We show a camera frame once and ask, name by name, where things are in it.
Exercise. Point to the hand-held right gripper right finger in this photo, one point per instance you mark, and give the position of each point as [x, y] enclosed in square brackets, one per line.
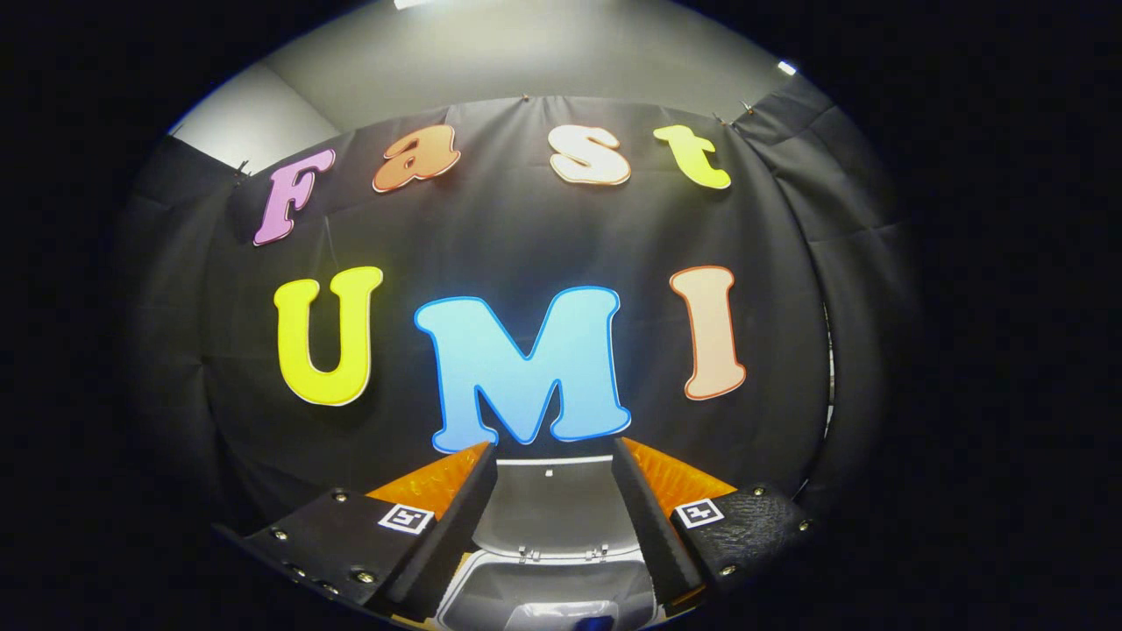
[649, 526]

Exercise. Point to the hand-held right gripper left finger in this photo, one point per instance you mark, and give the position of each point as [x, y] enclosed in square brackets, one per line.
[456, 535]

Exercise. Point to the grey desktop garbage bin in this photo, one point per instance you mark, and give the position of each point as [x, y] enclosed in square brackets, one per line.
[552, 508]

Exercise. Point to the blue paper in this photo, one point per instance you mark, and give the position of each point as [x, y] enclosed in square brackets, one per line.
[594, 623]

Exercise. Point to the black backdrop cloth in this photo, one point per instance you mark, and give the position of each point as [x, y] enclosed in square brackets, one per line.
[526, 228]

